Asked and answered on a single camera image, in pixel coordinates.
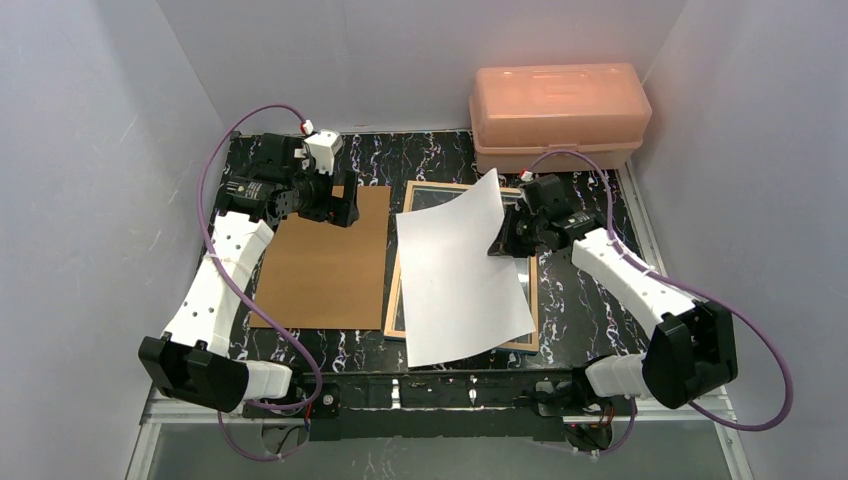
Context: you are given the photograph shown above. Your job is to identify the brown cardboard backing board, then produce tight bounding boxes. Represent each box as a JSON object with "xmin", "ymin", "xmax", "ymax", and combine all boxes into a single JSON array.
[{"xmin": 255, "ymin": 186, "xmax": 391, "ymax": 330}]

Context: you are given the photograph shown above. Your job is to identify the hot air balloon photo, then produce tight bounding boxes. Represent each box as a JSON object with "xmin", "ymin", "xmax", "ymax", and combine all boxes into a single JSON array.
[{"xmin": 396, "ymin": 169, "xmax": 536, "ymax": 368}]

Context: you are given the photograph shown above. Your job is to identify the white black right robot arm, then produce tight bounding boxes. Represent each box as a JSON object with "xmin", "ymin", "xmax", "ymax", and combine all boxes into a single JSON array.
[{"xmin": 488, "ymin": 171, "xmax": 738, "ymax": 409}]

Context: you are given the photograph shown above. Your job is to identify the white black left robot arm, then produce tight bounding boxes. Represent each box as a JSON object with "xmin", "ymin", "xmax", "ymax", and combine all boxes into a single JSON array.
[{"xmin": 138, "ymin": 130, "xmax": 359, "ymax": 412}]

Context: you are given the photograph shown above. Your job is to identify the orange translucent plastic box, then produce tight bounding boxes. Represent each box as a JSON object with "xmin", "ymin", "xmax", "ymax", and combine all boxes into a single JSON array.
[{"xmin": 469, "ymin": 63, "xmax": 652, "ymax": 174}]

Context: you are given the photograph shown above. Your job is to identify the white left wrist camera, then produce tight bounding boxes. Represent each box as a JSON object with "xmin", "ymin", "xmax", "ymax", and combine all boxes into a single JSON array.
[{"xmin": 294, "ymin": 120, "xmax": 343, "ymax": 175}]

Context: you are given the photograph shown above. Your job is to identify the aluminium rail base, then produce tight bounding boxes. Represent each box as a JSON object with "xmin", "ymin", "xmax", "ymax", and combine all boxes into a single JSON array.
[{"xmin": 127, "ymin": 372, "xmax": 752, "ymax": 479}]

